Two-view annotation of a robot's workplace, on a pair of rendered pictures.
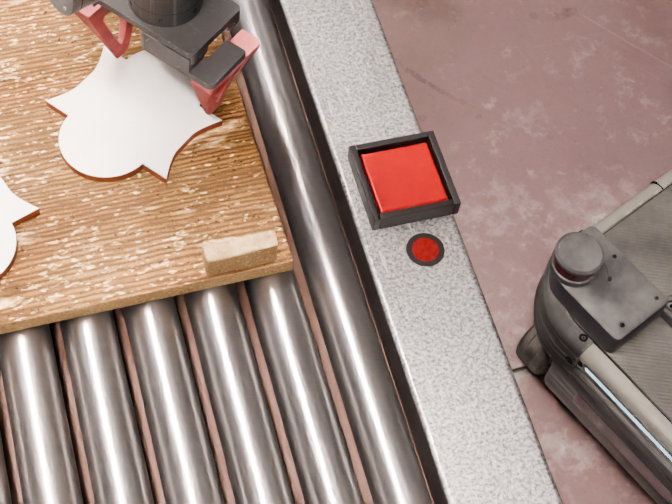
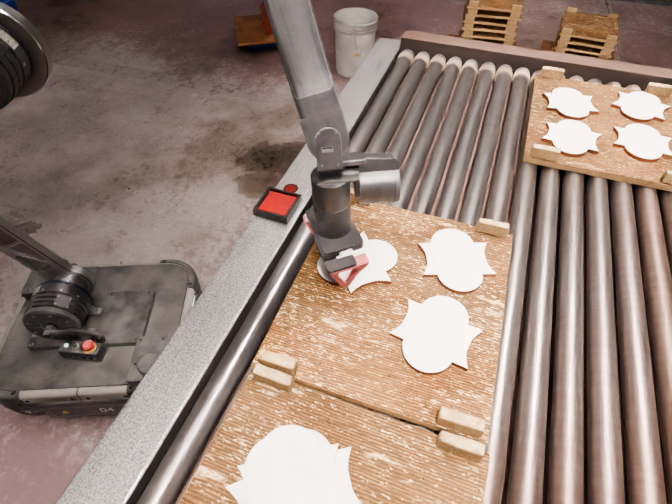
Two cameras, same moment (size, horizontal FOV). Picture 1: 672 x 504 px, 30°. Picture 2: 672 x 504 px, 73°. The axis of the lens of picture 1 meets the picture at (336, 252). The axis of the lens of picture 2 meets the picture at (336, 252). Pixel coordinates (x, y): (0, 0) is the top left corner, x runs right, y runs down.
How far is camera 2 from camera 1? 1.16 m
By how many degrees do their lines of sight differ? 66
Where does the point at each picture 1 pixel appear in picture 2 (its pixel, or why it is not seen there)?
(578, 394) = not seen: hidden behind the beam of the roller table
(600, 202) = (78, 451)
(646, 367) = (168, 329)
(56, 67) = (376, 299)
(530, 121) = not seen: outside the picture
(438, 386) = not seen: hidden behind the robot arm
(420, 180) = (273, 199)
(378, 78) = (247, 243)
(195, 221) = (362, 218)
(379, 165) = (282, 209)
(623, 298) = (151, 346)
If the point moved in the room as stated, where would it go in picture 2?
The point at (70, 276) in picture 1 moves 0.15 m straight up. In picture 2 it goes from (417, 222) to (429, 159)
